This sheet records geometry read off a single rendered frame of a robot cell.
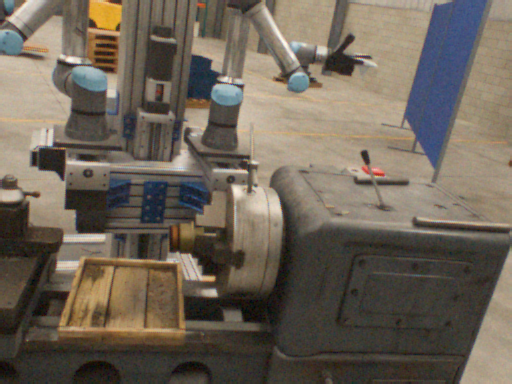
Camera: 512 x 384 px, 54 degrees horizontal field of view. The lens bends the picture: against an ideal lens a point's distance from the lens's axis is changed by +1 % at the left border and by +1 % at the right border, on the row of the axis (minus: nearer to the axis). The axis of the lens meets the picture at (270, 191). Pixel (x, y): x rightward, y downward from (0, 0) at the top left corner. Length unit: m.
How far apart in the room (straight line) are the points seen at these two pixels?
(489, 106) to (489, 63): 1.02
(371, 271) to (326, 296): 0.13
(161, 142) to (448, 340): 1.24
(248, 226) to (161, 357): 0.42
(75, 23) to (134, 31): 0.21
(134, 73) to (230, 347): 1.12
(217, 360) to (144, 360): 0.19
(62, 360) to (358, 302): 0.76
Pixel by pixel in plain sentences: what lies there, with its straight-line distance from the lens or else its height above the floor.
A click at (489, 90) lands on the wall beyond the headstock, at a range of 13.27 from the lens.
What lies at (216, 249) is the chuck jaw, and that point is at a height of 1.12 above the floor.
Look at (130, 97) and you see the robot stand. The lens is 2.05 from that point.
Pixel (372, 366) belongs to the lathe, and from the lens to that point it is 1.49.
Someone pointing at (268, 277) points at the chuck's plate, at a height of 1.06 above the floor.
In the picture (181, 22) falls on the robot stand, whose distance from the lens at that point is 2.02.
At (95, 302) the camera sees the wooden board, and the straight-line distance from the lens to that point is 1.45.
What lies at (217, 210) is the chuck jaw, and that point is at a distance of 1.39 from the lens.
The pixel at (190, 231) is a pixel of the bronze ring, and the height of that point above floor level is 1.11.
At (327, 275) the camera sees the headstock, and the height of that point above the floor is 1.11.
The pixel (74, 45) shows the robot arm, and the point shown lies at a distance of 1.95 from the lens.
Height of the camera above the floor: 1.69
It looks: 19 degrees down
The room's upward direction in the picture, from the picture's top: 11 degrees clockwise
